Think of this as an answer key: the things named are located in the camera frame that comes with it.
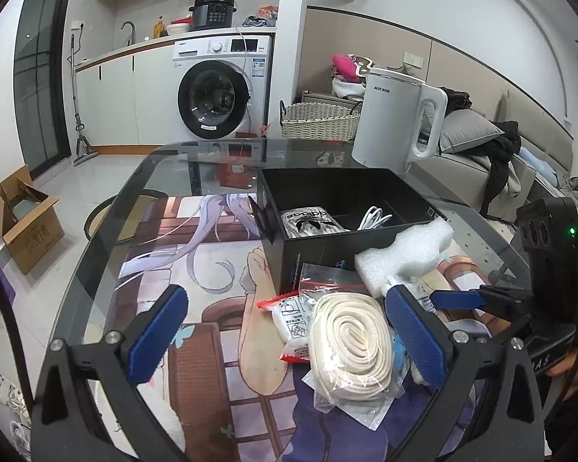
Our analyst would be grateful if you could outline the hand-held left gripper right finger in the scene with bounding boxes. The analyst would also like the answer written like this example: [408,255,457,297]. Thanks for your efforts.
[384,284,547,462]

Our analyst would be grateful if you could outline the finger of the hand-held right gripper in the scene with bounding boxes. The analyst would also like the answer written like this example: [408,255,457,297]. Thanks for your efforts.
[430,284,534,317]
[479,314,531,342]

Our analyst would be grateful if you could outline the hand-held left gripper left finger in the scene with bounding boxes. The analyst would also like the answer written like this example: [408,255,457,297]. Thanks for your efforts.
[31,284,190,462]

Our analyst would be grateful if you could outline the small blue toy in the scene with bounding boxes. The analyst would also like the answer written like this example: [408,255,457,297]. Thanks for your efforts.
[391,336,415,377]

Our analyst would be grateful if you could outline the cream band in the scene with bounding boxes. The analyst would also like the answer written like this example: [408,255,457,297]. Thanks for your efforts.
[301,291,406,415]

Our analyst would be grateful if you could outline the white foam piece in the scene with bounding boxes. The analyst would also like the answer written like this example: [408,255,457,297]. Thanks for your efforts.
[355,219,456,299]

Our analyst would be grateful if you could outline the clear zip bag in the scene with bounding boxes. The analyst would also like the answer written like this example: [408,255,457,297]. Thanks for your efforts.
[299,263,368,299]

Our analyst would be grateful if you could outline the black cardboard box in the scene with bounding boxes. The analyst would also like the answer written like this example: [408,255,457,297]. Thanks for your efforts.
[257,168,446,295]

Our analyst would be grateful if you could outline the white packet with red edge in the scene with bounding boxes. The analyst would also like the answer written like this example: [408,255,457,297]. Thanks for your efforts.
[257,293,321,363]

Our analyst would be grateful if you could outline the person's right hand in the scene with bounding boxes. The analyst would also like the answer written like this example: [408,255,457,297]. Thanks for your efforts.
[544,346,578,388]

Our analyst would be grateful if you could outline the printed table mat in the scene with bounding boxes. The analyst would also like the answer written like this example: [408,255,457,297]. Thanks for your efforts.
[117,192,494,462]

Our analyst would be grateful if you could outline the blue cloth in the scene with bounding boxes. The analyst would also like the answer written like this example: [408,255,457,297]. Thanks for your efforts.
[518,147,556,184]

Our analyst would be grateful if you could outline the black clothing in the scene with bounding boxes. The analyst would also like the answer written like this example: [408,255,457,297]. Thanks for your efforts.
[478,120,524,218]

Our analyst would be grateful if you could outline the grey sofa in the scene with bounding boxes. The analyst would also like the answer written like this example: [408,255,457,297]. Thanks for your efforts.
[412,91,578,234]

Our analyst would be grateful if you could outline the round stool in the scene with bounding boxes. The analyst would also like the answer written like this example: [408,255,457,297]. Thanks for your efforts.
[84,191,170,242]

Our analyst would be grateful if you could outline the black and white pouch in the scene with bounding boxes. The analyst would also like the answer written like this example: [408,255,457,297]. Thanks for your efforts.
[281,208,351,240]

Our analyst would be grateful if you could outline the open brown cardboard box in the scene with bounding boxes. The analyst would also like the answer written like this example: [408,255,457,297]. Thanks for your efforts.
[0,164,66,275]

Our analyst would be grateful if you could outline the grey pillow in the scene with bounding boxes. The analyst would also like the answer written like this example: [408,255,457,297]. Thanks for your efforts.
[438,108,506,155]

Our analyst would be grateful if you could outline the white shoes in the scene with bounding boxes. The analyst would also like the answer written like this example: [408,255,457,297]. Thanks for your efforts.
[0,370,30,449]

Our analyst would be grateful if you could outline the red box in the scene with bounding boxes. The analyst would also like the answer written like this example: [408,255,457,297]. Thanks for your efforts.
[219,161,259,191]

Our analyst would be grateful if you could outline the white electric kettle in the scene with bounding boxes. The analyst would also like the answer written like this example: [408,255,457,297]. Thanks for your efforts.
[351,67,449,174]

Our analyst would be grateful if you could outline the dark jacket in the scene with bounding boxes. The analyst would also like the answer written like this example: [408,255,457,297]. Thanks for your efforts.
[444,87,474,112]

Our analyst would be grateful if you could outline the wicker basket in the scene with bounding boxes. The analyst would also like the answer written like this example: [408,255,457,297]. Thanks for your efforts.
[279,100,362,142]

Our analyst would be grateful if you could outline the floor mop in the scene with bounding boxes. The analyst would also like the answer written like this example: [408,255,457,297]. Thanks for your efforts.
[69,33,100,167]

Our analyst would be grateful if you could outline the white kitchen cabinet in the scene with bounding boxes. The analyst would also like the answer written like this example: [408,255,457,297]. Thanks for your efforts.
[74,33,185,148]

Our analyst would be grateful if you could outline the white washing machine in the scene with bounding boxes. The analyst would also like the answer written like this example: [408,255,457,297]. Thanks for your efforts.
[172,35,274,142]

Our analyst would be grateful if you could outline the brown white plush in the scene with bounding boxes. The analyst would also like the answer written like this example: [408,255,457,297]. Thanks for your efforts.
[349,55,380,76]

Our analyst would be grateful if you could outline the pink plush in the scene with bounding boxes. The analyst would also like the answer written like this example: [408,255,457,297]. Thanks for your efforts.
[331,54,367,80]

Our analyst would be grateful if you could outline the dark glass door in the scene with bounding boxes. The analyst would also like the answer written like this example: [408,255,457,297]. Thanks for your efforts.
[13,0,79,170]

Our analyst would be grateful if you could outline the black pressure cooker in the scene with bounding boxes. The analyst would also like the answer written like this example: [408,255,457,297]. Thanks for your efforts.
[189,0,235,30]

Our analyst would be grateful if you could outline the pile of clothes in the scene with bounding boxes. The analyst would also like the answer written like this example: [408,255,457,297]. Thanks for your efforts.
[243,5,279,28]

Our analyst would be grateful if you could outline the white cable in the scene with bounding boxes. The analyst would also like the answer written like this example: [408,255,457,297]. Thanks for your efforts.
[356,206,394,232]

